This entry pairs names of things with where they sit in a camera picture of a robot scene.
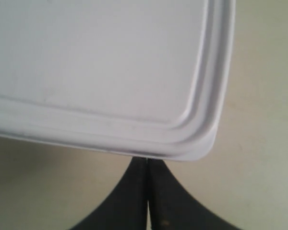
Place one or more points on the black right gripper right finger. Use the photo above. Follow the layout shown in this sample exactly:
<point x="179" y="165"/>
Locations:
<point x="173" y="208"/>

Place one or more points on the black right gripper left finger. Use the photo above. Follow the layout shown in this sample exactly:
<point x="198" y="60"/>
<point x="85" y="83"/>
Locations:
<point x="125" y="208"/>

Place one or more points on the white lidded plastic container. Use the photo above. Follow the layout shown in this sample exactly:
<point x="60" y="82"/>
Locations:
<point x="136" y="77"/>

